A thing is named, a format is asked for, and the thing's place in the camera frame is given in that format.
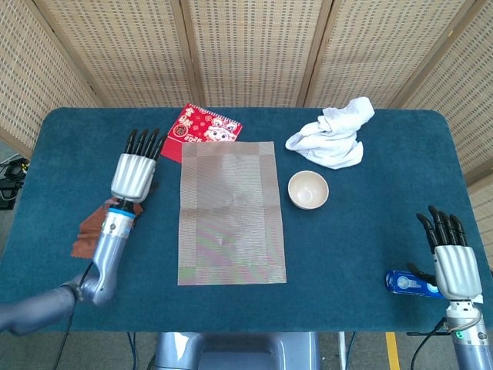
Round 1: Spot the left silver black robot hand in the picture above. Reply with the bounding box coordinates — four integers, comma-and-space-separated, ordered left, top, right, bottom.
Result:
109, 128, 166, 204

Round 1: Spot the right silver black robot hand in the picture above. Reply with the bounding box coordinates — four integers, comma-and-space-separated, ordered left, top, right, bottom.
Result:
407, 205, 485, 305

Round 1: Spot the beige woven placemat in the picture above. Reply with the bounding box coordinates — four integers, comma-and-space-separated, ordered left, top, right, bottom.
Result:
176, 140, 288, 287

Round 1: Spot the beige bowl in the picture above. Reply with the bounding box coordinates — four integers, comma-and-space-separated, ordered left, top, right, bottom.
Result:
287, 170, 330, 210

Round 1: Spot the blue toothpaste box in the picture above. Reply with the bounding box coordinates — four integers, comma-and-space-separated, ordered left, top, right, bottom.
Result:
385, 270, 446, 298

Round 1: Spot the brown cloth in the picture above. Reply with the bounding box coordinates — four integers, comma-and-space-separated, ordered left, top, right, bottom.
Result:
70, 180, 161, 261

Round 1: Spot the red desk calendar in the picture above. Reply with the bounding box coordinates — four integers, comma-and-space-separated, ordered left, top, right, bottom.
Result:
159, 103, 243, 165

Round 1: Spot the teal table cover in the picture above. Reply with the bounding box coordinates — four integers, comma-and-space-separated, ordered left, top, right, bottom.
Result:
0, 106, 493, 335

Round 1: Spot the black floor equipment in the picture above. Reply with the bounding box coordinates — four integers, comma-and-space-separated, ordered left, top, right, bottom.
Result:
0, 156, 31, 211

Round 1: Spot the woven bamboo folding screen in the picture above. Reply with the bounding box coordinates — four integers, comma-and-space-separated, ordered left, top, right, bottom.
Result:
0, 0, 493, 267

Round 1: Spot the white crumpled cloth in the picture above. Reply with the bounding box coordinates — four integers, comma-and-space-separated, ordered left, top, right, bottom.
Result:
284, 96, 376, 170

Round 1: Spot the grey-blue robot torso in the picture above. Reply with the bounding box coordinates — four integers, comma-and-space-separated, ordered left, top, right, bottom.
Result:
153, 331, 321, 370

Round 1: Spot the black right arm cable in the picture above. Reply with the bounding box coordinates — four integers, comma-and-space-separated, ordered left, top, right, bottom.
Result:
407, 318, 451, 370

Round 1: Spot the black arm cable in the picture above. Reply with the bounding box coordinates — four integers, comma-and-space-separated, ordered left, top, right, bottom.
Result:
407, 318, 451, 370
52, 261, 96, 370

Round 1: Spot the blue cable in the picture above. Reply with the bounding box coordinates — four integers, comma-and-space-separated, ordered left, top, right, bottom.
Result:
127, 331, 138, 370

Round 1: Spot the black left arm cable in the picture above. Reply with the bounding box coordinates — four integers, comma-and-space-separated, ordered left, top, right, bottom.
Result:
52, 261, 96, 370

